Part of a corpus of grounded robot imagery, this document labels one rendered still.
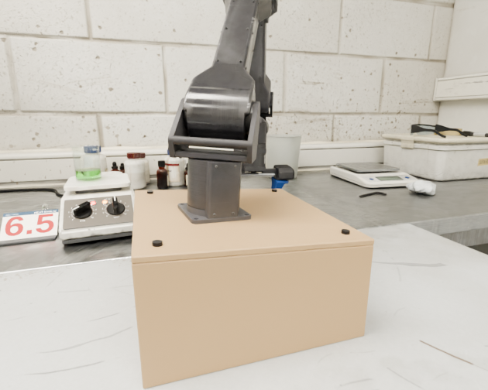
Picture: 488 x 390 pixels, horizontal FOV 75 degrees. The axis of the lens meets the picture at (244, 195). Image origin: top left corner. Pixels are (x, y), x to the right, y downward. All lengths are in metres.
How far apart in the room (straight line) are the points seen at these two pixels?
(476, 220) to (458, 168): 0.43
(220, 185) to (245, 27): 0.22
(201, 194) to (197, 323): 0.12
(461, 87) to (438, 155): 0.47
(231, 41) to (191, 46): 0.80
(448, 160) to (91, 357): 1.15
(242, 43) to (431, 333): 0.38
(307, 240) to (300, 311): 0.07
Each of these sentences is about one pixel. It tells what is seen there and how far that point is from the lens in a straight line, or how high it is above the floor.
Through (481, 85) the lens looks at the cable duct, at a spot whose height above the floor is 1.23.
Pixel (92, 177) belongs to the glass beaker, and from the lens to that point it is 0.71.
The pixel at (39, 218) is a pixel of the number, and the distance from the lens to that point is 0.72.
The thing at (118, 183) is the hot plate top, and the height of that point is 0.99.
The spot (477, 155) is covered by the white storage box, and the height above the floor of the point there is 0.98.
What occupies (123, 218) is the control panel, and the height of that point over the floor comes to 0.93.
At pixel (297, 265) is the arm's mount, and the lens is 0.29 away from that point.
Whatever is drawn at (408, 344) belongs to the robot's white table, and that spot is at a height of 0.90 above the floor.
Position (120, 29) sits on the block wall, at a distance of 1.21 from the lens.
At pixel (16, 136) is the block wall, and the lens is 1.24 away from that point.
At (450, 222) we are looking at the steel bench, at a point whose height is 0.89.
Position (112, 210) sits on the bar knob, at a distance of 0.64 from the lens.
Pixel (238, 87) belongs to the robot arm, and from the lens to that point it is 0.35.
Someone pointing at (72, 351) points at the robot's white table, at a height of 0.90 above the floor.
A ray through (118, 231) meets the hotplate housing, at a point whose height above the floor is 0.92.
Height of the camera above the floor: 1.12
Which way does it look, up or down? 14 degrees down
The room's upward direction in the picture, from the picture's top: straight up
